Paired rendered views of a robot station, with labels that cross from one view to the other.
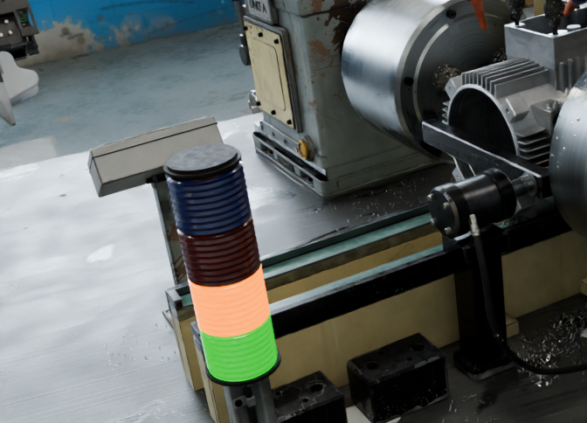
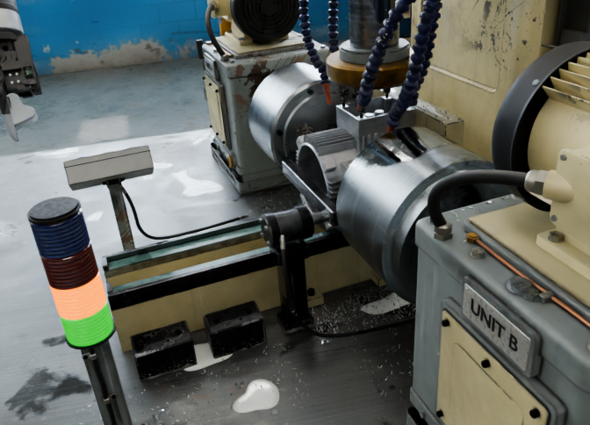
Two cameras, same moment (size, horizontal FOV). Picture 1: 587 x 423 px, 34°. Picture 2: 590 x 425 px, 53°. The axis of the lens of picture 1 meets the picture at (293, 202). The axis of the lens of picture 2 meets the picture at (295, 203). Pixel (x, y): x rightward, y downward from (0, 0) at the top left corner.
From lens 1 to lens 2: 0.25 m
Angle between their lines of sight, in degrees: 4
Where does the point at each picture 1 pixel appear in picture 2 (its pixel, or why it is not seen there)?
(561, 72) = (363, 142)
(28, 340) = (31, 272)
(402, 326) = (247, 293)
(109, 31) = (176, 48)
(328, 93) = (244, 128)
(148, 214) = (133, 191)
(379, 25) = (269, 92)
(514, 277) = (325, 268)
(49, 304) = not seen: hidden behind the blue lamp
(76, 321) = not seen: hidden behind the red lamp
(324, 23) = (243, 83)
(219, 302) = (64, 299)
